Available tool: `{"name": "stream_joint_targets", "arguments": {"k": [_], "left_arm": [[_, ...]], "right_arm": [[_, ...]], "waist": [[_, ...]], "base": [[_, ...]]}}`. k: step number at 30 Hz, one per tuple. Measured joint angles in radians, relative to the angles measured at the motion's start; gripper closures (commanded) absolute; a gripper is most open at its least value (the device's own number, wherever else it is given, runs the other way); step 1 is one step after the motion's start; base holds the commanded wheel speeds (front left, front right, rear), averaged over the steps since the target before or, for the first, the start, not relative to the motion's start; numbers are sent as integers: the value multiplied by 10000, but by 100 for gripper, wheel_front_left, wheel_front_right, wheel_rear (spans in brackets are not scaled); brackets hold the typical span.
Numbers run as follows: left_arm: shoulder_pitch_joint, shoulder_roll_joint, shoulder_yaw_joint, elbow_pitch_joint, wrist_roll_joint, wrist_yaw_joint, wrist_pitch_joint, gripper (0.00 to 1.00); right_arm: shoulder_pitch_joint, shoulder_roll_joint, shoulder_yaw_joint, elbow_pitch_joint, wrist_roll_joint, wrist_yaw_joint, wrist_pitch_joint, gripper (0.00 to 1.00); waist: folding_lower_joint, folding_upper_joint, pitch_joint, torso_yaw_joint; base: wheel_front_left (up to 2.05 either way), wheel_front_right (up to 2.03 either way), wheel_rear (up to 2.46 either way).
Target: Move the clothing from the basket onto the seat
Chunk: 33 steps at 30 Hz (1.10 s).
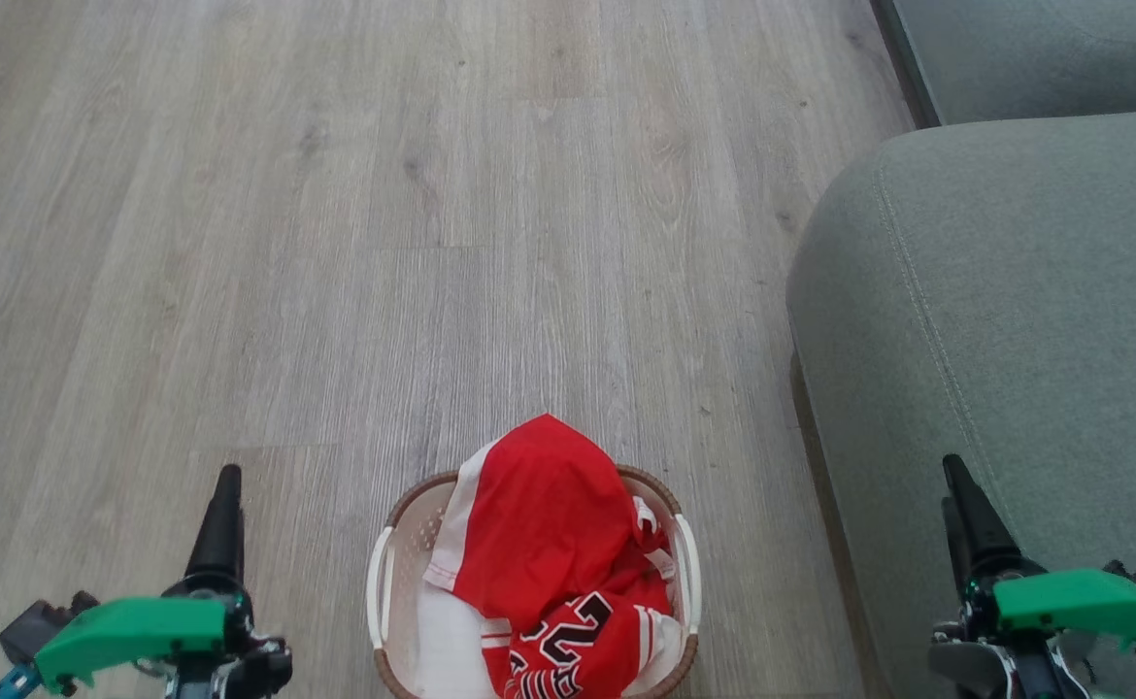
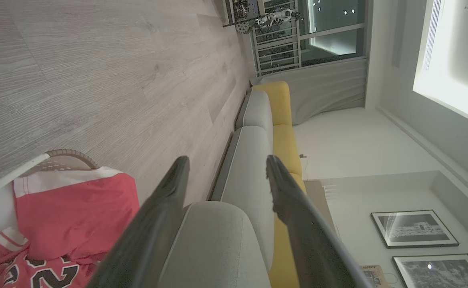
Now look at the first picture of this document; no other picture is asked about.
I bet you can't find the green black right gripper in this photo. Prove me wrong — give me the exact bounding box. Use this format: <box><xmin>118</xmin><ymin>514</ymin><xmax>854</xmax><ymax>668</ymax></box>
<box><xmin>927</xmin><ymin>454</ymin><xmax>1136</xmax><ymax>699</ymax></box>

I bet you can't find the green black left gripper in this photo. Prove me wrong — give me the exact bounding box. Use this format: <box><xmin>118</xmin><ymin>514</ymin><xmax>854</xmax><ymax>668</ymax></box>
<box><xmin>34</xmin><ymin>464</ymin><xmax>293</xmax><ymax>699</ymax></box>

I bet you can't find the red white basketball jersey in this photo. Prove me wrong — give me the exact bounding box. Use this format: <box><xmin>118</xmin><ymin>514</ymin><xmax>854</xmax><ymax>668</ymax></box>
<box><xmin>422</xmin><ymin>413</ymin><xmax>682</xmax><ymax>699</ymax></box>

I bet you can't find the white brown-rimmed laundry basket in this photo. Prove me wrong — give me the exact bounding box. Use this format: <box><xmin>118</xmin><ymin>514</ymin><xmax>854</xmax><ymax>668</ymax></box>
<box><xmin>366</xmin><ymin>464</ymin><xmax>703</xmax><ymax>699</ymax></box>

